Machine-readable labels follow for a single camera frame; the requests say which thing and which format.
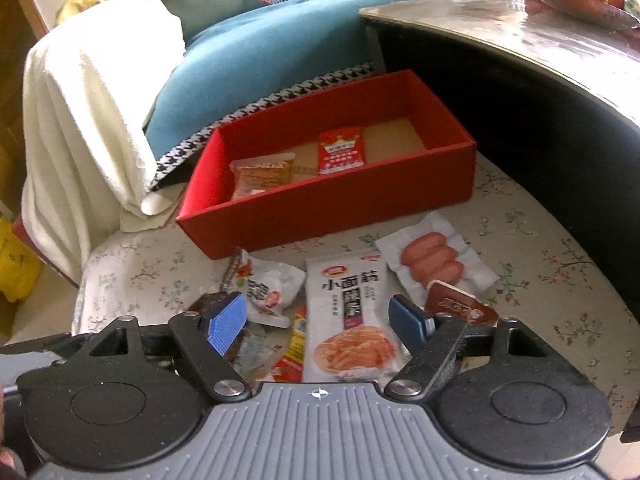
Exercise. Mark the red cardboard box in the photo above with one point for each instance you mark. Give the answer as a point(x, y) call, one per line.
point(320, 215)

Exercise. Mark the red crown print snack packet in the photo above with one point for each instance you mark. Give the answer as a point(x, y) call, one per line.
point(341, 152)

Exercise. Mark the clear sausage packet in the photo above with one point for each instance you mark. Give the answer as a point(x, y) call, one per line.
point(432, 260)

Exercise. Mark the yellow snack packet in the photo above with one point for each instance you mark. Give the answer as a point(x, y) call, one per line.
point(296, 350)

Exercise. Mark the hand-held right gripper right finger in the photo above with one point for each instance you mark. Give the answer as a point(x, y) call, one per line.
point(406, 322)

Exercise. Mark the small brown snack packet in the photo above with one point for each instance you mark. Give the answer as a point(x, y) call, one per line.
point(457, 305)

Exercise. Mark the dark table with glossy top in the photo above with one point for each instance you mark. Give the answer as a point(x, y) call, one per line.
point(525, 90)

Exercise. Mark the white towel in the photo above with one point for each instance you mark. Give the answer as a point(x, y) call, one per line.
point(85, 125)

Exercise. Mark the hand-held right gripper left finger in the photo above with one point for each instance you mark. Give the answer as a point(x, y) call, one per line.
point(227, 322)

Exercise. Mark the large white noodle snack packet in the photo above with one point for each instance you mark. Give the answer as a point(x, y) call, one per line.
point(345, 310)

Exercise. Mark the orange clear snack packet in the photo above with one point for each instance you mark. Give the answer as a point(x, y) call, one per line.
point(262, 175)

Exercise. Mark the floral seat cover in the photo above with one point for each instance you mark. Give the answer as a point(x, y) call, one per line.
point(540, 270)

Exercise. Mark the yellow plastic bag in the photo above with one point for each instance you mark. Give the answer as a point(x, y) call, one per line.
point(15, 265)

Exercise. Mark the metal fruit bowl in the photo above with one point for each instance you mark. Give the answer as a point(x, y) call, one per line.
point(575, 10)

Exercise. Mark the teal sofa cushion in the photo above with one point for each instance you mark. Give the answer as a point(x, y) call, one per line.
point(280, 55)

